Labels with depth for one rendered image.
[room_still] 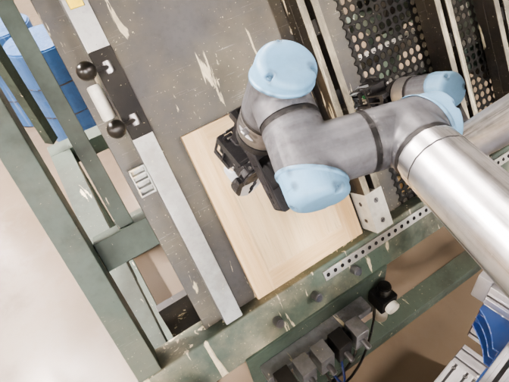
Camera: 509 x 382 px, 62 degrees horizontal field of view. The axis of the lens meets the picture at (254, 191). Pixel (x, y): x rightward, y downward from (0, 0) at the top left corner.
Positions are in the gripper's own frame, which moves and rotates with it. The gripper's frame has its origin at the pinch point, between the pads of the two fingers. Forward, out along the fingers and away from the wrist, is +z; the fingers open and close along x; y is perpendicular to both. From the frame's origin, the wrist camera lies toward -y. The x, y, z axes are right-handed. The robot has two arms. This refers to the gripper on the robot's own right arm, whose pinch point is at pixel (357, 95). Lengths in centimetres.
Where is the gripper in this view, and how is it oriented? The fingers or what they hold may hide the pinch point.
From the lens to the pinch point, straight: 124.6
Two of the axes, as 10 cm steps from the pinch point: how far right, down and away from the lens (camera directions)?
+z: -3.8, -1.4, 9.1
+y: -8.4, 4.6, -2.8
